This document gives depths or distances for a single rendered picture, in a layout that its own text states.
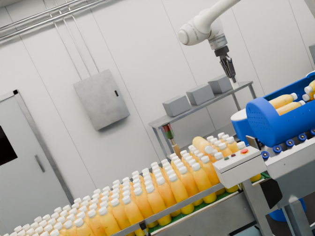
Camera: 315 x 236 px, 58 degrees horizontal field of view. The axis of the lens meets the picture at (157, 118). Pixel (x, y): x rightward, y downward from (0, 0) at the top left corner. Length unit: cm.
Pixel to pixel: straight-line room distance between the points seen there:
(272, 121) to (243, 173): 37
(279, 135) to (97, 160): 365
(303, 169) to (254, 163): 44
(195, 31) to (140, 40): 355
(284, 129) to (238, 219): 51
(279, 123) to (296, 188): 39
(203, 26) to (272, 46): 450
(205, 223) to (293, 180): 55
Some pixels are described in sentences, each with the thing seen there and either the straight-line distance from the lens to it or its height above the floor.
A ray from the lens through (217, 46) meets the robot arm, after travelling 156.
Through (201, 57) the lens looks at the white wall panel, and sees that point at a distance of 517.
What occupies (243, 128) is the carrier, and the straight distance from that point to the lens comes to 220.
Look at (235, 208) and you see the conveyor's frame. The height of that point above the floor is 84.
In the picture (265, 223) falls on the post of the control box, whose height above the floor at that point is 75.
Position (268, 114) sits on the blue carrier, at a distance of 158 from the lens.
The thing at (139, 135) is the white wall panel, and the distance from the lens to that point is 485.
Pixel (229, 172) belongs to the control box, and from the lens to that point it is 131.
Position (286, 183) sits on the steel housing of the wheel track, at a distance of 171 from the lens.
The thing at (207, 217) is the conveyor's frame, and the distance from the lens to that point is 148.
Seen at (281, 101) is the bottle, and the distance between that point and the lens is 172.
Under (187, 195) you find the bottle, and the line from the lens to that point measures 146.
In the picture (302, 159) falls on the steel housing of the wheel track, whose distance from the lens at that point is 171.
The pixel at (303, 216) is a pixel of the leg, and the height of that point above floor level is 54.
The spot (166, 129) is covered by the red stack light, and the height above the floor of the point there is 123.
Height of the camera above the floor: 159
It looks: 8 degrees down
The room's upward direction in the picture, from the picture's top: 24 degrees counter-clockwise
